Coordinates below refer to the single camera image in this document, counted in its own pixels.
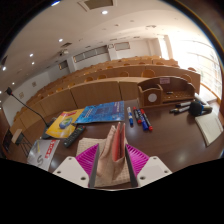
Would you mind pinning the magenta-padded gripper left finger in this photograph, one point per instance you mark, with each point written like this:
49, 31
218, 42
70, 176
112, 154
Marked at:
80, 165

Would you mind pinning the yellow booklet with globe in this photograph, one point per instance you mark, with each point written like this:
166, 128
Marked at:
63, 125

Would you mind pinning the wooden desk organizer with clock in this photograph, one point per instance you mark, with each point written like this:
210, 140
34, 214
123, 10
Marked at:
166, 91

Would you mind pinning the recessed ceiling lights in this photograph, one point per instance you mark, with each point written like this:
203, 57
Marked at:
104, 12

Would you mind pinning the beige waffle-weave towel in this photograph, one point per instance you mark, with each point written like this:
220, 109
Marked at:
111, 160

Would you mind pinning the white magazine with red band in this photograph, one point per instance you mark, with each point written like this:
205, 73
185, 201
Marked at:
41, 155

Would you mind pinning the black remote control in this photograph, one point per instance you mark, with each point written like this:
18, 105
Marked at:
74, 136

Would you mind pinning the black gooseneck desk microphone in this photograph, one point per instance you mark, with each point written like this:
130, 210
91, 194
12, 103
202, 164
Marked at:
46, 133

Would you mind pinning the square ceiling air vent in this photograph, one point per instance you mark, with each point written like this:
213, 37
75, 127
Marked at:
96, 4

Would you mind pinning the black metal frame stand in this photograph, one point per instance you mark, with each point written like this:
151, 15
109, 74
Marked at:
15, 140

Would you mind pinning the rows of wooden auditorium seats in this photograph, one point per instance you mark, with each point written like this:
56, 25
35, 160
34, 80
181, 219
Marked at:
96, 91

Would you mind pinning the blue printed booklet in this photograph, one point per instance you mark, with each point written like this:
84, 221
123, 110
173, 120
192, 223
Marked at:
101, 112

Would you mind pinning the black handheld microphone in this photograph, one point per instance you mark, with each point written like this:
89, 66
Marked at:
198, 108

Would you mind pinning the white notepad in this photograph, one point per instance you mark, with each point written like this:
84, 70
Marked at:
210, 128

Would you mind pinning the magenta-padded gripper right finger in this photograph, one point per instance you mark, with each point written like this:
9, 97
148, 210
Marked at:
143, 165

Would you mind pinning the black marker pen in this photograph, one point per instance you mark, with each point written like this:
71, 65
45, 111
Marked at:
181, 108

